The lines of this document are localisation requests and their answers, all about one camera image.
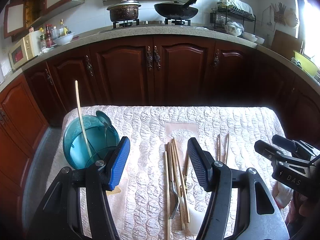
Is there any metal spoon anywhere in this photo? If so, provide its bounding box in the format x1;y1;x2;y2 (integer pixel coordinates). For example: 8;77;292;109
96;111;112;136

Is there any right gloved hand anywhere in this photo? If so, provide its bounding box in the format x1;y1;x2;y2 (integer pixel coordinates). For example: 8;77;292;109
272;181;318;224

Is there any floral white utensil holder cup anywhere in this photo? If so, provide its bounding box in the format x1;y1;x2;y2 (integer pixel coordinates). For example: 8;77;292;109
63;111;120;170

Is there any wooden coaster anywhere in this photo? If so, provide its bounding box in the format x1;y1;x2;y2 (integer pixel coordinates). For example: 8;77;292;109
106;186;121;196

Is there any quilted white table cover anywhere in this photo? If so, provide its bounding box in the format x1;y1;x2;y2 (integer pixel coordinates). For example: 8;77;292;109
46;104;293;240

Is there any wooden cutting board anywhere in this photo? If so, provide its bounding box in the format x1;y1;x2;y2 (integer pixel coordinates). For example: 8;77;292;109
271;30;303;60

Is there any white bowl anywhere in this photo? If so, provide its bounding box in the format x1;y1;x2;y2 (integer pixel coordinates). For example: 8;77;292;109
54;33;74;46

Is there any floral bowl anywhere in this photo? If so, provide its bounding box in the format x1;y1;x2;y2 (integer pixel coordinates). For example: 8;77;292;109
225;21;244;37

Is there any gas stove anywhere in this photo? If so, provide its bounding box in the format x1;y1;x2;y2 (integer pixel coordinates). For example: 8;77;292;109
112;18;191;29

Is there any red sauce bottle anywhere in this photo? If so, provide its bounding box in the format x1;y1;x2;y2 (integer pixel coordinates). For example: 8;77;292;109
46;24;53;48

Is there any yellow oil bottle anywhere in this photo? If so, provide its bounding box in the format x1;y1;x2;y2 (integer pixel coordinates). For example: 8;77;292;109
59;19;68;37

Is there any black dish rack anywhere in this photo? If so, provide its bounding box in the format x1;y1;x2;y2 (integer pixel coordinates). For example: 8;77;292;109
210;0;257;34

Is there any cream microwave oven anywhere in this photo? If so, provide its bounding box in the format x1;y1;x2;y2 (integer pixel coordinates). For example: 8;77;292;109
9;30;42;69

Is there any speckled cooking pot with lid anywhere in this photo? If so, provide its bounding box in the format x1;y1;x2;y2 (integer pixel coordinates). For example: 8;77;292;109
107;0;141;22

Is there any black wok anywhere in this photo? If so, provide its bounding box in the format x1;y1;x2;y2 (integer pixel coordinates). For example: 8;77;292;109
154;0;199;20

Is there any upper wall cabinet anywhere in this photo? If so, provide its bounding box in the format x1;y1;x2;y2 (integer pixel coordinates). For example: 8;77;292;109
3;0;85;40

